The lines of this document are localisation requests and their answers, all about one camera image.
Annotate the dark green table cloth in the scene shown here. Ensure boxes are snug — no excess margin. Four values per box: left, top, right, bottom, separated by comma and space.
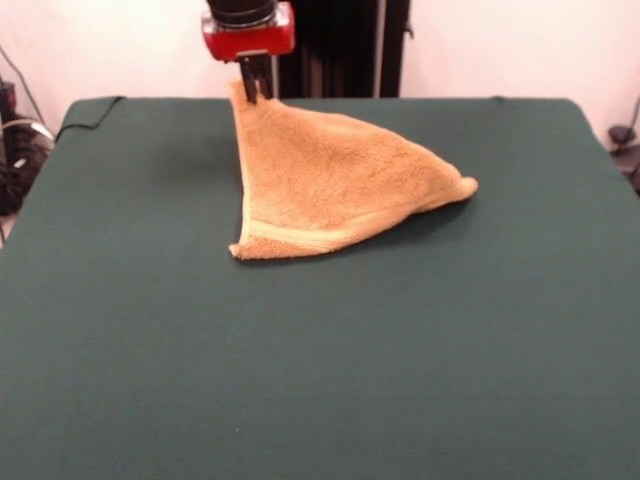
0, 95, 640, 480

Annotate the black floor equipment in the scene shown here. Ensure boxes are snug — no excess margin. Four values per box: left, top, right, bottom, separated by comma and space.
607, 124, 640, 196

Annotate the pile of black cables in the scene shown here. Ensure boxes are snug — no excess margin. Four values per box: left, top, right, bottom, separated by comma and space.
0, 44, 56, 246

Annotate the orange terry towel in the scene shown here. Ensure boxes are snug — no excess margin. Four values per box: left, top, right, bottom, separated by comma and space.
228, 78, 480, 262

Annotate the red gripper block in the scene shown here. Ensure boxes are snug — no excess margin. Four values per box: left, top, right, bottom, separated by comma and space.
200, 2, 297, 105

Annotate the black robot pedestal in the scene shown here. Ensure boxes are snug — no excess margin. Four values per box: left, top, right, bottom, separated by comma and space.
272, 0, 415, 100

